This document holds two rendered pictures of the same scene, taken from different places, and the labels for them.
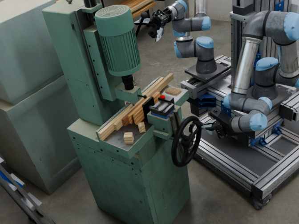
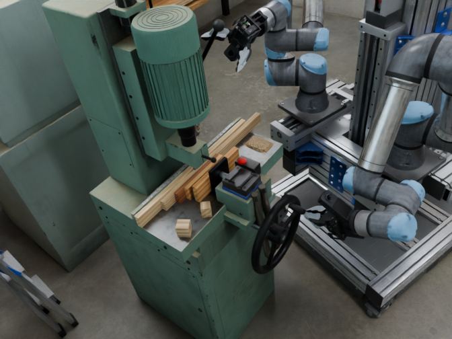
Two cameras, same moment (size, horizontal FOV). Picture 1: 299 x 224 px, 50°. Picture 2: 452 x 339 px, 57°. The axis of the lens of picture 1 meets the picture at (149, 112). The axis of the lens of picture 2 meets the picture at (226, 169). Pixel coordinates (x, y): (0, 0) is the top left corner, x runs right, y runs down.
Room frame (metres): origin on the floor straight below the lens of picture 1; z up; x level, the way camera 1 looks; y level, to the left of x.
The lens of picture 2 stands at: (0.42, -0.03, 1.95)
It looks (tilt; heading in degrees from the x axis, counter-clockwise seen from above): 43 degrees down; 0
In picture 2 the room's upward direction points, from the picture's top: 8 degrees counter-clockwise
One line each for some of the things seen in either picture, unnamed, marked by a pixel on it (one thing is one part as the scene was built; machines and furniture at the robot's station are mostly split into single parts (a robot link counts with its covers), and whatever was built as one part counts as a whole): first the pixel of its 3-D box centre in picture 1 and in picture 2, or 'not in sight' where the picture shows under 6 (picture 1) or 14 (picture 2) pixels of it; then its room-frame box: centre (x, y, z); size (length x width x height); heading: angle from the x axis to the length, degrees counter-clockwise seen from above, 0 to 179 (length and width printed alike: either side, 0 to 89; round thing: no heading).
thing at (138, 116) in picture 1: (147, 107); (217, 173); (1.50, 0.00, 0.94); 0.24 x 0.02 x 0.07; 138
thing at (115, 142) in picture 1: (153, 118); (225, 191); (1.47, -0.01, 0.87); 0.61 x 0.30 x 0.06; 138
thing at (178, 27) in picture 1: (181, 26); (280, 40); (1.78, -0.28, 1.26); 0.11 x 0.08 x 0.11; 74
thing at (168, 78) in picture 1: (146, 99); (215, 157); (1.60, 0.01, 0.92); 0.58 x 0.02 x 0.04; 138
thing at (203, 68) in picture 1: (206, 62); (312, 94); (2.00, -0.46, 0.87); 0.15 x 0.15 x 0.10
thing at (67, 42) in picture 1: (88, 65); (123, 97); (1.71, 0.30, 1.16); 0.22 x 0.22 x 0.72; 48
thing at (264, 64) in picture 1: (267, 70); (413, 122); (1.56, -0.71, 0.98); 0.13 x 0.12 x 0.14; 46
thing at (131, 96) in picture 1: (128, 93); (187, 150); (1.53, 0.10, 1.03); 0.14 x 0.07 x 0.09; 48
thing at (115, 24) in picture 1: (119, 41); (173, 68); (1.52, 0.08, 1.35); 0.18 x 0.18 x 0.31
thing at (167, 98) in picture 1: (163, 105); (243, 175); (1.41, -0.08, 0.99); 0.13 x 0.11 x 0.06; 138
